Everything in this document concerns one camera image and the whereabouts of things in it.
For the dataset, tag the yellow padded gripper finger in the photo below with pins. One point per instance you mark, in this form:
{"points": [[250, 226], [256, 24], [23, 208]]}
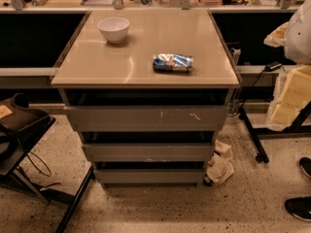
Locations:
{"points": [[294, 97], [277, 37]]}

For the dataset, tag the grey top drawer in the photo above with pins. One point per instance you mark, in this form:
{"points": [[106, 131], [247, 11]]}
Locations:
{"points": [[146, 118]]}

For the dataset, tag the grey drawer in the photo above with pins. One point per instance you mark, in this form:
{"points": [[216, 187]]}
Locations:
{"points": [[147, 152], [148, 176], [146, 118]]}

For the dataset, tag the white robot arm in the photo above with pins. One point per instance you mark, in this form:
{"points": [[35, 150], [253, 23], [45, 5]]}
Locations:
{"points": [[297, 48]]}

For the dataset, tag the grey drawer cabinet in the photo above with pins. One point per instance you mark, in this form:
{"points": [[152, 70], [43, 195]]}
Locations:
{"points": [[97, 73]]}

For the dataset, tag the grey middle drawer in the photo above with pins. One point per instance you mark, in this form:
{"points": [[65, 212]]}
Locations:
{"points": [[147, 152]]}

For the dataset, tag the grey bottom drawer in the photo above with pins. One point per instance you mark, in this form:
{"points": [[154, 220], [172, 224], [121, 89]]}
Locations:
{"points": [[148, 176]]}

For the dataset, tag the black power adapter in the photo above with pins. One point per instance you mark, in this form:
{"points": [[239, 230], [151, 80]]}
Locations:
{"points": [[272, 66]]}

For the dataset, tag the black shoe upper right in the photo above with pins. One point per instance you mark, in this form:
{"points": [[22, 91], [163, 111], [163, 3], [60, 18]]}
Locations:
{"points": [[305, 165]]}

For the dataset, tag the black shoe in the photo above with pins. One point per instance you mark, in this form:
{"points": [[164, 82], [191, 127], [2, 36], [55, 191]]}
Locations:
{"points": [[299, 207], [305, 165]]}

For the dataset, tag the crumpled white cloth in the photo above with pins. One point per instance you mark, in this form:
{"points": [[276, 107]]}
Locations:
{"points": [[219, 167]]}

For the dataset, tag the black shoe lower right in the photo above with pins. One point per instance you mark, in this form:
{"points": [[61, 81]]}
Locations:
{"points": [[299, 207]]}

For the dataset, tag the blue foil snack bag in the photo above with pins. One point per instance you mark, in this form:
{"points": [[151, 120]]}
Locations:
{"points": [[172, 62]]}

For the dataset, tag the white ceramic bowl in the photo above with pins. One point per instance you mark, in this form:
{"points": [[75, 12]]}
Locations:
{"points": [[113, 29]]}

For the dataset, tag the black chair left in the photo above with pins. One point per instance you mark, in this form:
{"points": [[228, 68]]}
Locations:
{"points": [[21, 128]]}

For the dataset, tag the black stand frame right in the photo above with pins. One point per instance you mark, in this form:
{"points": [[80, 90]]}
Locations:
{"points": [[296, 130]]}

